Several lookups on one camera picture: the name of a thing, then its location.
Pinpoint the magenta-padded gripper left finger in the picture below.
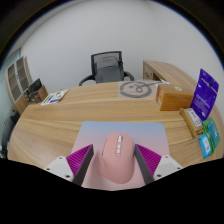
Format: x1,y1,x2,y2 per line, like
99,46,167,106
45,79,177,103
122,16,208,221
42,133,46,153
43,143,95,187

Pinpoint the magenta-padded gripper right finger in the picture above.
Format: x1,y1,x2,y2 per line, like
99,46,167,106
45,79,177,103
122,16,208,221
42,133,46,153
133,144,184,185

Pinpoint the pink computer mouse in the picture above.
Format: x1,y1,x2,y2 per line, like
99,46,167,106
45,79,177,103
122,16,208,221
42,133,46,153
98,132,136,185

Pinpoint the pink-blue gradient mouse pad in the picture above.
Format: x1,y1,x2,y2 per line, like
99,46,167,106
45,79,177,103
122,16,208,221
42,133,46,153
71,120,171,189

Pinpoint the blue packet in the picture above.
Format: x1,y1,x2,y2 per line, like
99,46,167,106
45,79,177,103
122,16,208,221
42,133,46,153
198,133,214,160

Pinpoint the small brown labelled box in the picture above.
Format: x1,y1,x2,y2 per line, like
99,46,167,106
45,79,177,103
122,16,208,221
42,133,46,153
179,107,205,138

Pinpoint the teal green packet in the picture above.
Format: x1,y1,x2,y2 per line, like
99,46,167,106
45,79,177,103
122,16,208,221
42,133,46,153
201,117,222,151

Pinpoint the black leather armchair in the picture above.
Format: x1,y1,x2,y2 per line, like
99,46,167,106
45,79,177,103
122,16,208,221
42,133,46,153
1,109,21,158

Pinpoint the orange cardboard box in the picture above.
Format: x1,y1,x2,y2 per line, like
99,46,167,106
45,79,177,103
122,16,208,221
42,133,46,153
155,83,195,112

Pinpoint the white sticker sheet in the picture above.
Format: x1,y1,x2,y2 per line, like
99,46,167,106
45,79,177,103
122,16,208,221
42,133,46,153
40,88,70,106

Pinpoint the dark brown printed box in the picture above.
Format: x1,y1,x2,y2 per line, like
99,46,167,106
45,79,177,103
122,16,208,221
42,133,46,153
29,85,49,104

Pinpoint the brown cardboard box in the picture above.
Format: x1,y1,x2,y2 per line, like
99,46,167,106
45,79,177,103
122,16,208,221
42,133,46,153
22,89,32,102

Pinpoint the purple retail package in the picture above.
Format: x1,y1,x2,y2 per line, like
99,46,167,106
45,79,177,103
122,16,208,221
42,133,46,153
189,68,220,122

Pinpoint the clear sheet with circle print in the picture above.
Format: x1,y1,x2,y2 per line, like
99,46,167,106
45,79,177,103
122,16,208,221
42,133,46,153
118,79,171,100

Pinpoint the black printed box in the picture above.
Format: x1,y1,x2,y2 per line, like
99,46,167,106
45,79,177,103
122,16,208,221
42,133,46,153
27,78,43,94

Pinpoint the wooden shelf unit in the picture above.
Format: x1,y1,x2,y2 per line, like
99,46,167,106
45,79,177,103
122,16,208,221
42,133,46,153
4,55,34,116

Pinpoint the wooden side desk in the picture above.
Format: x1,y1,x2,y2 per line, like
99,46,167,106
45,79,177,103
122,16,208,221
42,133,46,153
142,59,198,89

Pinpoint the black mesh office chair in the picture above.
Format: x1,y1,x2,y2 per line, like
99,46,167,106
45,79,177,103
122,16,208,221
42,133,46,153
78,50,135,87

